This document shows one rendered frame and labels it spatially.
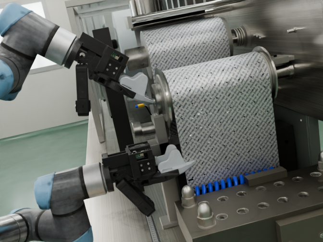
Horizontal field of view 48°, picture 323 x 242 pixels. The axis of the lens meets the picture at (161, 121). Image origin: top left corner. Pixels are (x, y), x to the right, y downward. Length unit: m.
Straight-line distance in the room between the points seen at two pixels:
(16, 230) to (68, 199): 0.14
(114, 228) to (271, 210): 0.48
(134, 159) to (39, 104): 5.76
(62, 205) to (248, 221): 0.39
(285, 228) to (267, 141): 0.25
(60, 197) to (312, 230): 0.51
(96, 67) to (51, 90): 5.66
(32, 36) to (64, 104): 5.69
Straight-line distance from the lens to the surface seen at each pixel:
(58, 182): 0.83
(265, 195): 0.82
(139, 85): 0.82
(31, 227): 0.93
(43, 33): 0.80
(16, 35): 0.81
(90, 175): 0.81
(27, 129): 6.65
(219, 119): 0.85
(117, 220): 1.11
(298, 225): 0.76
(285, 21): 0.96
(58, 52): 0.80
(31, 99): 6.53
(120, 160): 0.82
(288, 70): 0.96
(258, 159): 0.92
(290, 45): 0.96
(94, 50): 0.81
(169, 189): 0.97
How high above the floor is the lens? 1.42
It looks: 15 degrees down
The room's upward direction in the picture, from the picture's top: 11 degrees counter-clockwise
